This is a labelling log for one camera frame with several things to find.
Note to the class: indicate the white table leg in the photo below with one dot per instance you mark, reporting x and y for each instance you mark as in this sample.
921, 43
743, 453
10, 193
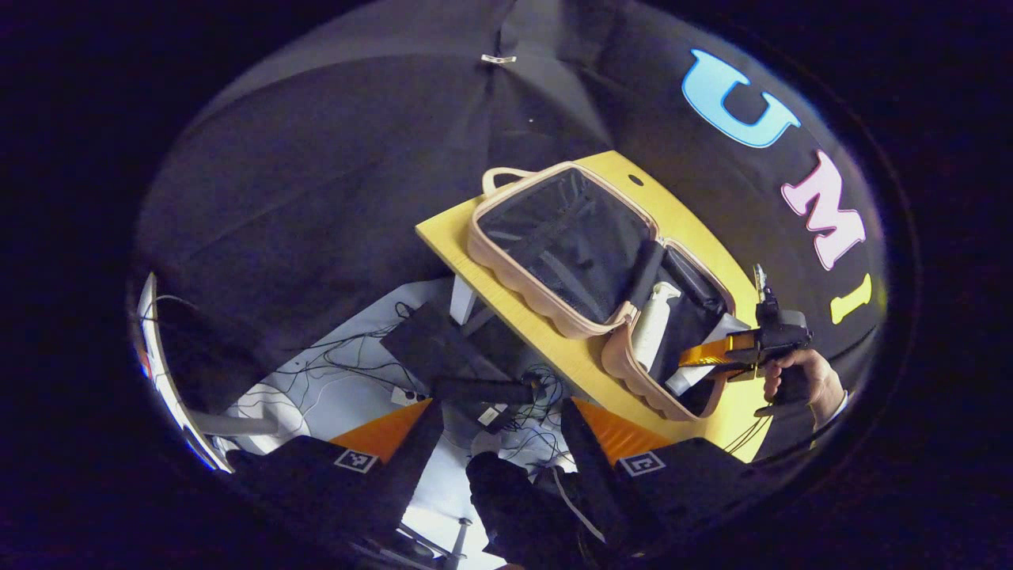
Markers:
462, 301

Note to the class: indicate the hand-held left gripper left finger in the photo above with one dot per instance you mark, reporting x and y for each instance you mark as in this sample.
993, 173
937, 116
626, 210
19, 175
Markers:
411, 467

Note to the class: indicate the black backdrop cloth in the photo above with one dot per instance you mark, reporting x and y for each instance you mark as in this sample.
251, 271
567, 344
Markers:
316, 198

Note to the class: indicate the white cloth clip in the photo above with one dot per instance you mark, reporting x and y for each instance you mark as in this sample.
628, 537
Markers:
498, 58

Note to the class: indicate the white pump bottle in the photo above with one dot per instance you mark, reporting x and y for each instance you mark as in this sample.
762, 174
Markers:
653, 328

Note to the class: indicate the person's dark clothing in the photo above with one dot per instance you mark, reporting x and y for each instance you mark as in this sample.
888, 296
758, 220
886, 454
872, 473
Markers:
514, 507

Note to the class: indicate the black box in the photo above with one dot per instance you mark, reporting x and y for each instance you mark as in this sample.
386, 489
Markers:
443, 348

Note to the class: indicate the pink suitcase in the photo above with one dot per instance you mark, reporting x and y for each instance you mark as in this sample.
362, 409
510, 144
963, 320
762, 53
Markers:
570, 237

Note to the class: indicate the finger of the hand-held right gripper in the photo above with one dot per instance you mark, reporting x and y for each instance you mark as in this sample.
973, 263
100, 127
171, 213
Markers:
744, 373
720, 352

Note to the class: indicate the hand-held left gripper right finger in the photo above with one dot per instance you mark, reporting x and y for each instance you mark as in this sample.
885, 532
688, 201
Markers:
593, 475

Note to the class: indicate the white squeeze tube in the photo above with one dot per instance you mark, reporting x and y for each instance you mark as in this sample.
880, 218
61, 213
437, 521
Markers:
732, 326

